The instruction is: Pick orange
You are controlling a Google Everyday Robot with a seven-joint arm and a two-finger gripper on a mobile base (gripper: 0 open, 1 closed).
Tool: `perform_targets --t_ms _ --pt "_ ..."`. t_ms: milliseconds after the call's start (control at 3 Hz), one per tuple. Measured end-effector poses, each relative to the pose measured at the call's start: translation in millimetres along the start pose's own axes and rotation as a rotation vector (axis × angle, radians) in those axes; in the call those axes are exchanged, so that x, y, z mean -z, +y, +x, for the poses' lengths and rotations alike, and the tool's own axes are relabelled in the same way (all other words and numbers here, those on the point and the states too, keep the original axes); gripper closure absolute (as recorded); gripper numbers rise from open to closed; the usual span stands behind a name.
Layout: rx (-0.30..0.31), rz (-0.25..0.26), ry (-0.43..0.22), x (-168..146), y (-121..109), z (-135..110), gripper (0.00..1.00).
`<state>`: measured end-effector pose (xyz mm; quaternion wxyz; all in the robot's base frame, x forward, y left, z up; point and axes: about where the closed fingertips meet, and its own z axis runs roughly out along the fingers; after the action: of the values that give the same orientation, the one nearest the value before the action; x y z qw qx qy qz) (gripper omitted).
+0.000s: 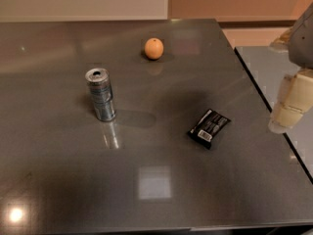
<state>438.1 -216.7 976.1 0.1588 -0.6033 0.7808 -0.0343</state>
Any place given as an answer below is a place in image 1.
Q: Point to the silver drink can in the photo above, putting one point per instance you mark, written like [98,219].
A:
[100,88]

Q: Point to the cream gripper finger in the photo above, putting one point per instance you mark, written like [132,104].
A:
[295,98]

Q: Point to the black snack packet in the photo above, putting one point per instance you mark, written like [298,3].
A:
[210,124]

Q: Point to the orange fruit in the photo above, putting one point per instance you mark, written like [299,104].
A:
[153,48]

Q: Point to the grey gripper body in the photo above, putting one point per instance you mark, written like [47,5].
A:
[302,46]

